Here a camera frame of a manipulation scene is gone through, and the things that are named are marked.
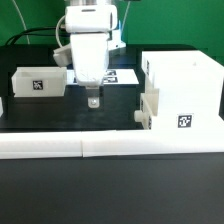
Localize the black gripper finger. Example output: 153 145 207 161
87 87 100 109

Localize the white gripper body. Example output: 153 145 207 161
70 33 109 87

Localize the white front drawer box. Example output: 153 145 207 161
134 93 159 130

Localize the white drawer box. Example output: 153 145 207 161
11 67 67 97
134 93 159 130

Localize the white drawer cabinet frame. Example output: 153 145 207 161
141 50 224 131

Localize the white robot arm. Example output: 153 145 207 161
65 0 118 109

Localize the white rear drawer box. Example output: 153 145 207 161
11 67 67 97

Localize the white marker sheet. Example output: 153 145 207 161
66 69 139 86

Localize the white front barrier rail right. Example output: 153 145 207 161
82 129 224 157

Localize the white barrier rail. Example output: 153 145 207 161
0 132 83 159
82 129 224 157

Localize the black cable bundle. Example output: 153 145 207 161
5 25 66 46

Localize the white thin cable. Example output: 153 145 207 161
11 0 31 45

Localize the white front barrier rail left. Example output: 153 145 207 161
0 132 83 159

